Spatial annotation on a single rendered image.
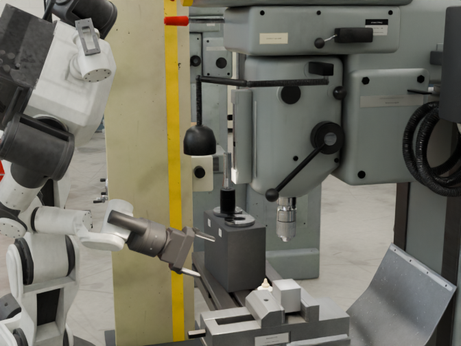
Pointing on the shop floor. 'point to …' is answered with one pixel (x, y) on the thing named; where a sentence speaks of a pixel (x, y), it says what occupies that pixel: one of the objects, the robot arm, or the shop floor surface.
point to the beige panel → (150, 169)
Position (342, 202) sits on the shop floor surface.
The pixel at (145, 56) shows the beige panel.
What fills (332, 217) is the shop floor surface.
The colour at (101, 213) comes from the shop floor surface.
